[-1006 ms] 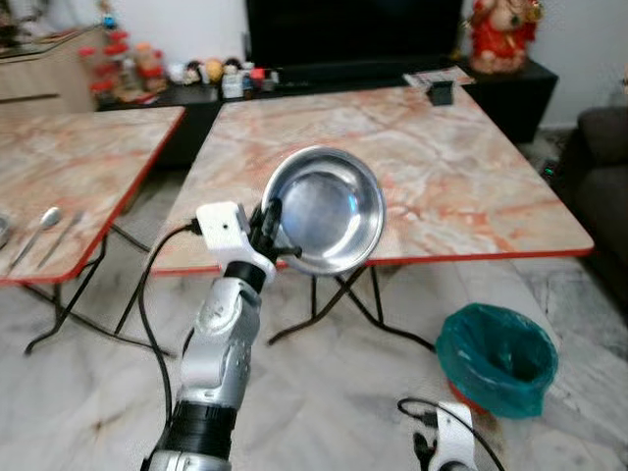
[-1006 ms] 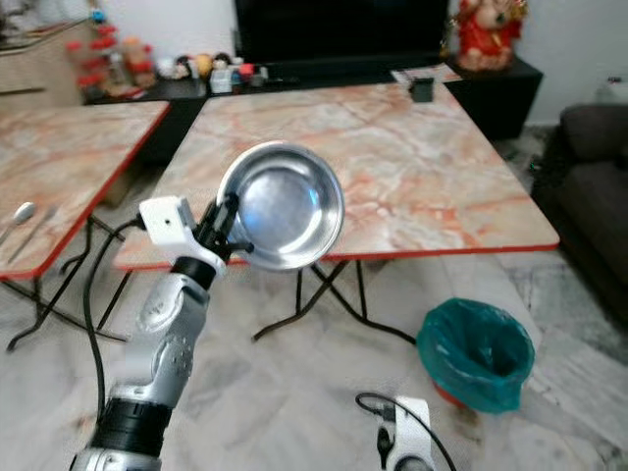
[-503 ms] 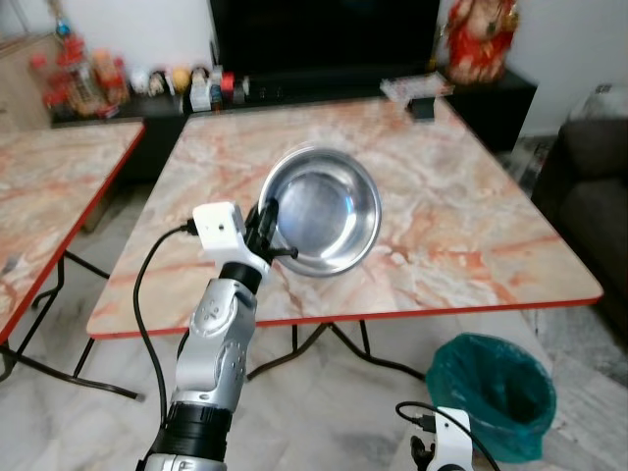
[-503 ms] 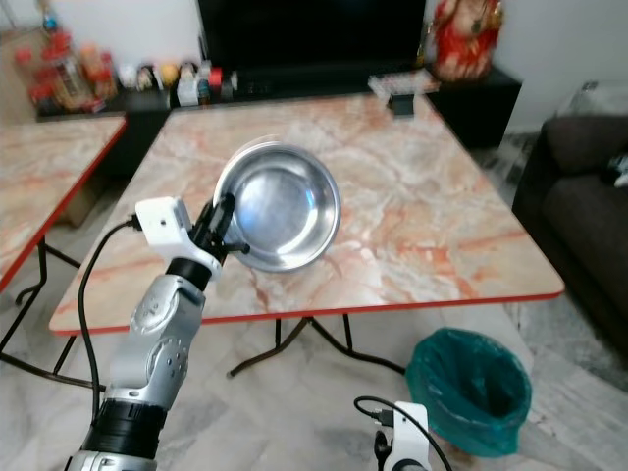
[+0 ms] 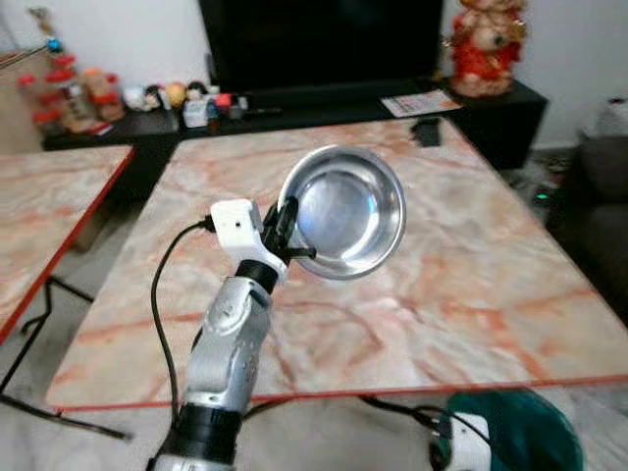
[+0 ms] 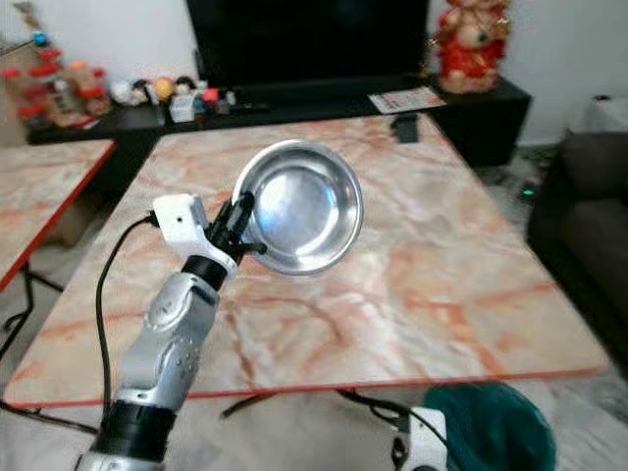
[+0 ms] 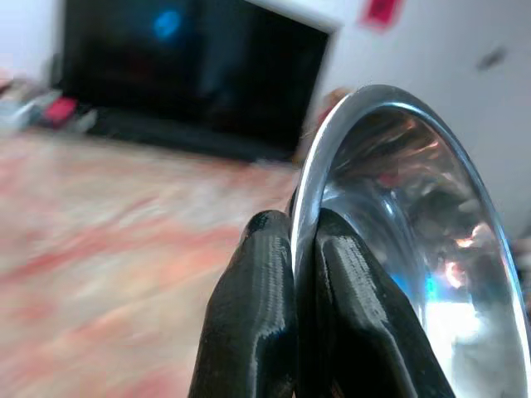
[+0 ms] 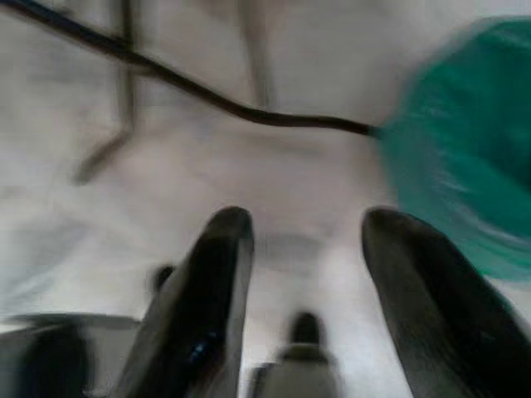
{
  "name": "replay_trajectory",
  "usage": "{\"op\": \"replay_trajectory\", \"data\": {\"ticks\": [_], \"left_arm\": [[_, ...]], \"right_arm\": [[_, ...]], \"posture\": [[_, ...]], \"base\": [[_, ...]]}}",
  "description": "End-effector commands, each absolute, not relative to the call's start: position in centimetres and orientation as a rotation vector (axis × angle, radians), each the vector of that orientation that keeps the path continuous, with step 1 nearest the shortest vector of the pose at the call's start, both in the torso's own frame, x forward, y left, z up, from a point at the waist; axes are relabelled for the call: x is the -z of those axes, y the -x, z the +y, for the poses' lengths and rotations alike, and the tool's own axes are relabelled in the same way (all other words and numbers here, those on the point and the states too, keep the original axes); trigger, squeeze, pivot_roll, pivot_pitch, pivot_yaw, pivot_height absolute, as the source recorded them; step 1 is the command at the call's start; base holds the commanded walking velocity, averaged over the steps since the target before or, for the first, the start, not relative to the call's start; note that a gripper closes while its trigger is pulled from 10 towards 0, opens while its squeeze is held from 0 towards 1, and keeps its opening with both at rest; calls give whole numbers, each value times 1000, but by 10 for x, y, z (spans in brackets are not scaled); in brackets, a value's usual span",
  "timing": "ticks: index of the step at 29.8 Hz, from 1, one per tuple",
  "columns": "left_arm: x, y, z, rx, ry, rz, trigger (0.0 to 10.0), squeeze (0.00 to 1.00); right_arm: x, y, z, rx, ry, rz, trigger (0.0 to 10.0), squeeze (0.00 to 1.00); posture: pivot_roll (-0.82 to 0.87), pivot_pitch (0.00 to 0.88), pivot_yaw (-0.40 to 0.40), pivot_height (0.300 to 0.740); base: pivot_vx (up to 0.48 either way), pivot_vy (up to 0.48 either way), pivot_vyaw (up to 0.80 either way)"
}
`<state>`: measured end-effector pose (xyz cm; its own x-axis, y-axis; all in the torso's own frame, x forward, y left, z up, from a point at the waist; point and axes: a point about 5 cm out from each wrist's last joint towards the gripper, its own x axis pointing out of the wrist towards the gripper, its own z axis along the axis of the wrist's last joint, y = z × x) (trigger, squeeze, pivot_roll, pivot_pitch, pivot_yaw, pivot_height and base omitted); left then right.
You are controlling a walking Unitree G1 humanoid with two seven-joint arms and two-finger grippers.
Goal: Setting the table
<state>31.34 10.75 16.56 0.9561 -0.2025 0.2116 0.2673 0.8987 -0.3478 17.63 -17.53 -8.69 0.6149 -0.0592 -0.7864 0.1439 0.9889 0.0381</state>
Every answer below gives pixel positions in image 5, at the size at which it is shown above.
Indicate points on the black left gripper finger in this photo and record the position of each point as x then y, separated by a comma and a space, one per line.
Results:
290, 218
304, 253

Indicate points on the stainless steel bowl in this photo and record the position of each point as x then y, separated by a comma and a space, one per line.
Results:
348, 211

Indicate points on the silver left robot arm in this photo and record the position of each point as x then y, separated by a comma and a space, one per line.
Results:
231, 343

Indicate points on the black remote control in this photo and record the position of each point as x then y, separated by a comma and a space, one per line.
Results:
257, 110

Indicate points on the black haired doll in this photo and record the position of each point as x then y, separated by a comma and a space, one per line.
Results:
196, 91

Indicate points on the small black box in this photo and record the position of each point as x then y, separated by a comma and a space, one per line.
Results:
426, 131

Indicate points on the yellow headed doll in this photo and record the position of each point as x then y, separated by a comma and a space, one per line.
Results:
175, 94

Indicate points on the printed paper sheet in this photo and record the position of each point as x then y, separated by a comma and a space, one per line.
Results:
420, 103

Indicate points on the black television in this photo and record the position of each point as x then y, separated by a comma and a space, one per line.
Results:
319, 44

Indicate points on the white toy figurine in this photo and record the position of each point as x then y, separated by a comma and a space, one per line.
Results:
134, 97

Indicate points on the black TV cabinet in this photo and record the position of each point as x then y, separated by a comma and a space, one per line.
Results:
491, 123

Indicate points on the dark grey sofa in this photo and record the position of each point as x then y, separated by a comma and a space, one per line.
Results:
599, 226

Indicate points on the black metal table legs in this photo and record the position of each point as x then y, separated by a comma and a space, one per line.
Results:
39, 324

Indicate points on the red fortune god figurine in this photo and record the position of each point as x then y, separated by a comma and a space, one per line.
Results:
486, 49

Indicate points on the white cushion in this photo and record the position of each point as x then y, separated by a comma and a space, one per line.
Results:
608, 120

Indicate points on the red lidded jar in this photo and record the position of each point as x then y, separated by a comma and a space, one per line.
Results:
61, 71

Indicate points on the brown cardboard box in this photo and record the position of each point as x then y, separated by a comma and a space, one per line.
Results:
20, 103

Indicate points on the teal round bin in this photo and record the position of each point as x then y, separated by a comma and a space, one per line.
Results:
525, 437

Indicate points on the blue bauble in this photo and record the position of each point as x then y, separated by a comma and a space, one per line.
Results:
55, 45

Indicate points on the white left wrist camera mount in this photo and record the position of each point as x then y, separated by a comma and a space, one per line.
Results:
235, 228

